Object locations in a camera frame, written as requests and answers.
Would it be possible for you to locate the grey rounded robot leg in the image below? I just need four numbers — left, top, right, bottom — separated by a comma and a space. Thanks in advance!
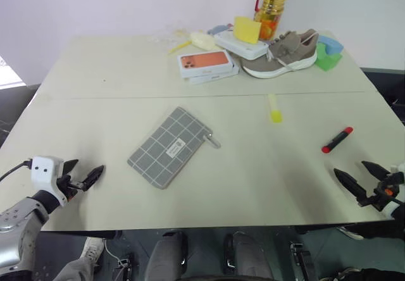
147, 230, 188, 281
223, 231, 273, 281

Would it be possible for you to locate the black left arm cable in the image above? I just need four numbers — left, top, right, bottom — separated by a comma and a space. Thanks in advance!
0, 159, 33, 182

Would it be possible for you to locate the white phone box orange print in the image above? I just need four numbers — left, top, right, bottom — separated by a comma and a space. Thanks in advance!
177, 49, 235, 80

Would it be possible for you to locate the taupe sneaker white sole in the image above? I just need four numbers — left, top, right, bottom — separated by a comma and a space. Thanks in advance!
241, 28, 320, 80

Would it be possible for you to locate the blue sponge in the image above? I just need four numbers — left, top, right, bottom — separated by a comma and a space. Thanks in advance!
316, 34, 345, 56

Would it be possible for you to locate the yellow highlighter pen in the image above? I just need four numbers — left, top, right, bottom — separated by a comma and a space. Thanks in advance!
267, 93, 284, 124

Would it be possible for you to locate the red and black marker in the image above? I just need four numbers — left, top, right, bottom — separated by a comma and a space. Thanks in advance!
321, 127, 354, 154

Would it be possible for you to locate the black metal frame foot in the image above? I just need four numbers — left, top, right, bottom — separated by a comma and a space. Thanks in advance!
289, 242, 318, 281
112, 253, 135, 281

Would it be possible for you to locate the green sponge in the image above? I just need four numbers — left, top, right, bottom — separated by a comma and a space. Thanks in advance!
313, 42, 344, 72

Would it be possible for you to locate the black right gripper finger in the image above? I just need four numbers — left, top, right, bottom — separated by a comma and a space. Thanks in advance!
361, 160, 390, 180
333, 167, 368, 201

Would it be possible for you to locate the white flat plastic box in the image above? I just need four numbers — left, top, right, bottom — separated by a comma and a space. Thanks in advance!
213, 30, 270, 61

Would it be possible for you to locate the white sneaker of bystander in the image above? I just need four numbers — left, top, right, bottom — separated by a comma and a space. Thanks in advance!
78, 236, 106, 264

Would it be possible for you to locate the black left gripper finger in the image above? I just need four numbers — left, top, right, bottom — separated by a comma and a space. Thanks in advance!
80, 165, 106, 192
61, 159, 80, 178

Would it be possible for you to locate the white sneaker dark trim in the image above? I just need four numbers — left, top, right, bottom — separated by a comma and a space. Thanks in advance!
336, 225, 365, 241

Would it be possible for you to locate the pale yellow cleaning brush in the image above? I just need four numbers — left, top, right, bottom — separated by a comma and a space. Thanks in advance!
167, 31, 220, 55

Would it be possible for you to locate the cooking oil bottle red handle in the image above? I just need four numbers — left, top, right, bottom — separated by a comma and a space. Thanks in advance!
252, 0, 293, 41

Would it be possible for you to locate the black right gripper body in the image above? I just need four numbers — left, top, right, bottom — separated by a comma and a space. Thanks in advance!
356, 172, 401, 213

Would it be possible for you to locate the pale blue grey object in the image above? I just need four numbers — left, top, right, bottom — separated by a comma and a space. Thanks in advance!
206, 23, 235, 36

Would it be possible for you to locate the grey trouser leg of bystander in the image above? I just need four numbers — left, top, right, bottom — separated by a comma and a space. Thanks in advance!
53, 256, 96, 281

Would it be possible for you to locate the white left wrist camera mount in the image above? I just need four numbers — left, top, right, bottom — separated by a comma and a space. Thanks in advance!
30, 155, 69, 208

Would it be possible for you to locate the yellow sponge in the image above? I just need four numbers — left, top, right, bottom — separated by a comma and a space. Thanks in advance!
233, 16, 263, 46

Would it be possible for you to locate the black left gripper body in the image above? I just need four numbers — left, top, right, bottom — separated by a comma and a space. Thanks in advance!
56, 174, 89, 201

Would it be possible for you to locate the grey checked fabric pouch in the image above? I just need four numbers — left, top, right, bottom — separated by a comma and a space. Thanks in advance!
127, 106, 221, 190

